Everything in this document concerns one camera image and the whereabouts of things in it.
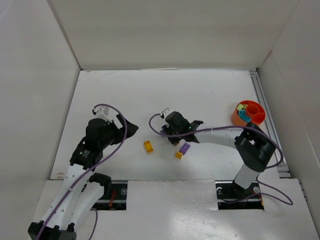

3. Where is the purple cable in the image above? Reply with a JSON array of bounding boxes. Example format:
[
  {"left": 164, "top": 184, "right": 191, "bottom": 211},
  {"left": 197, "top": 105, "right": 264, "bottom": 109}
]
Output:
[
  {"left": 34, "top": 103, "right": 130, "bottom": 240},
  {"left": 148, "top": 113, "right": 294, "bottom": 206}
]

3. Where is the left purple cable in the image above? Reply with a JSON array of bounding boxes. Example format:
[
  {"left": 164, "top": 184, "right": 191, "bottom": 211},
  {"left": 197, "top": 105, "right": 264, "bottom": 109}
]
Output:
[{"left": 34, "top": 103, "right": 130, "bottom": 240}]

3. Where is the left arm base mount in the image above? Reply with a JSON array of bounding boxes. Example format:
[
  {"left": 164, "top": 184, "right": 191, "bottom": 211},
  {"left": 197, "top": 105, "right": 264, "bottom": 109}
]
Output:
[{"left": 82, "top": 173, "right": 128, "bottom": 211}]

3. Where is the aluminium rail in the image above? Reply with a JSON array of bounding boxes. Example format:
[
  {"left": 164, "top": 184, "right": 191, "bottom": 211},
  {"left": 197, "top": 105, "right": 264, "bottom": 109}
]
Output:
[{"left": 249, "top": 70, "right": 309, "bottom": 201}]

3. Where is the purple printed lego brick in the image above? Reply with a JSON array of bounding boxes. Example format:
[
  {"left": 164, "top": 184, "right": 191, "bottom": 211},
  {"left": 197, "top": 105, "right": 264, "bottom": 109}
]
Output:
[{"left": 179, "top": 142, "right": 191, "bottom": 155}]

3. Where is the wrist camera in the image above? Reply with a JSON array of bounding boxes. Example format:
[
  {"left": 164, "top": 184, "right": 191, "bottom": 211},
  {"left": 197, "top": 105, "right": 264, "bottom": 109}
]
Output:
[
  {"left": 92, "top": 105, "right": 109, "bottom": 121},
  {"left": 160, "top": 108, "right": 171, "bottom": 119}
]

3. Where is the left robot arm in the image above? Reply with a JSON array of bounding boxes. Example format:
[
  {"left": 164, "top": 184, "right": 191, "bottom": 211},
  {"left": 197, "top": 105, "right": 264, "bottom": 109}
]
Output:
[{"left": 27, "top": 112, "right": 139, "bottom": 240}]

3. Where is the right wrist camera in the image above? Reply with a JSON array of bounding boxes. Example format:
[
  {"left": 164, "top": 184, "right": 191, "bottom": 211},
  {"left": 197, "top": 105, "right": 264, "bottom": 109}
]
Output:
[{"left": 160, "top": 108, "right": 171, "bottom": 119}]

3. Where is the pale green small lego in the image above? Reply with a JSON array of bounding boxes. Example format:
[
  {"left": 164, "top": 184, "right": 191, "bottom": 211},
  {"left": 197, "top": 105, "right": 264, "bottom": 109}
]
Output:
[{"left": 237, "top": 103, "right": 244, "bottom": 111}]

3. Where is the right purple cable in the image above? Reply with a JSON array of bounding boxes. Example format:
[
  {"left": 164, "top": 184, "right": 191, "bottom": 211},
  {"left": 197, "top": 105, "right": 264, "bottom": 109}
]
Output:
[{"left": 148, "top": 113, "right": 294, "bottom": 206}]

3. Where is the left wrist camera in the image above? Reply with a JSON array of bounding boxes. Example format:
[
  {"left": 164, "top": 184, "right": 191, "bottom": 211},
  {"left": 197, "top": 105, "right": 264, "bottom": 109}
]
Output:
[{"left": 92, "top": 105, "right": 109, "bottom": 121}]

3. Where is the yellow long lego brick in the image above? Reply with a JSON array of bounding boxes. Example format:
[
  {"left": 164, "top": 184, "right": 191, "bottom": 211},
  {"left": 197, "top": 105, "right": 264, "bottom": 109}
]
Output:
[{"left": 143, "top": 140, "right": 154, "bottom": 154}]

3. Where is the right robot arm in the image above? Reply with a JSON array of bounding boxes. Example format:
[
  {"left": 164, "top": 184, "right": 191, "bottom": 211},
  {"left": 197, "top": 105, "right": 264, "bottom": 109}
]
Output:
[{"left": 160, "top": 108, "right": 276, "bottom": 190}]

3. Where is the yellow small lego brick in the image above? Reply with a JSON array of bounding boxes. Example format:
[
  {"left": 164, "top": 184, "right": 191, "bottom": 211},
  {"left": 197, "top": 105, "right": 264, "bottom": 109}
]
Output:
[{"left": 175, "top": 151, "right": 184, "bottom": 160}]

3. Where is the orange divided round container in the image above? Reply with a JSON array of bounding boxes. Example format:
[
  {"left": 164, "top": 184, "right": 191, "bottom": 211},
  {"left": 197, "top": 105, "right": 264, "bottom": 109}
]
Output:
[{"left": 231, "top": 100, "right": 266, "bottom": 126}]

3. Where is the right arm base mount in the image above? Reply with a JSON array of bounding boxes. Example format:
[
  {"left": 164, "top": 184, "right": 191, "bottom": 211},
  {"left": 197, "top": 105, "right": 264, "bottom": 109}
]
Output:
[{"left": 215, "top": 181, "right": 264, "bottom": 210}]

